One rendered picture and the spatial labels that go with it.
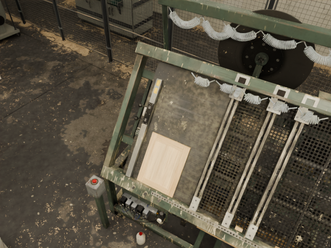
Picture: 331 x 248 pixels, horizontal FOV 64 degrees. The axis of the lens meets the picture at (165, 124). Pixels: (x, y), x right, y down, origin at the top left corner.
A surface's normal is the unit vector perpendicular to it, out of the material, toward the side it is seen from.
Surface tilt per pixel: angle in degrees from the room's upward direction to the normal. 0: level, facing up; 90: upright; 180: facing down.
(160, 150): 53
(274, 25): 90
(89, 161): 0
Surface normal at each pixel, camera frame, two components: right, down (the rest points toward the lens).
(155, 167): -0.35, 0.07
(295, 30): -0.47, 0.61
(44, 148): 0.04, -0.70
